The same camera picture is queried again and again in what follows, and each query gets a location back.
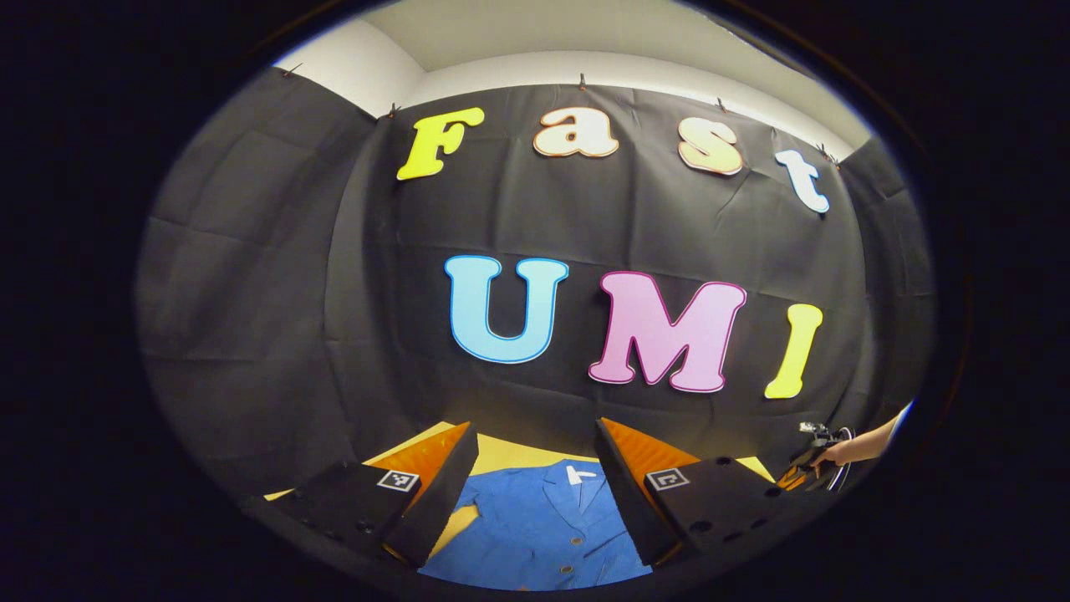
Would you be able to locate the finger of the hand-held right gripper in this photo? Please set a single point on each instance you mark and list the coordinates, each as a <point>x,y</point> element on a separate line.
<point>791,478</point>

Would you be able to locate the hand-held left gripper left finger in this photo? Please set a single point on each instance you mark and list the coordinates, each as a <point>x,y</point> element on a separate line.
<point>439,502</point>

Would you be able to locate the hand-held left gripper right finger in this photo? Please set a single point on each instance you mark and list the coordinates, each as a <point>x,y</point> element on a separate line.
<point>627,493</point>

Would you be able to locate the black backdrop cloth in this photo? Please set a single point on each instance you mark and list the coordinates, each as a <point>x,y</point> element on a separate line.
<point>334,293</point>

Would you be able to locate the row of small cloth clamps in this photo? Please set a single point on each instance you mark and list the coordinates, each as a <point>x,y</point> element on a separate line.
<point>583,81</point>

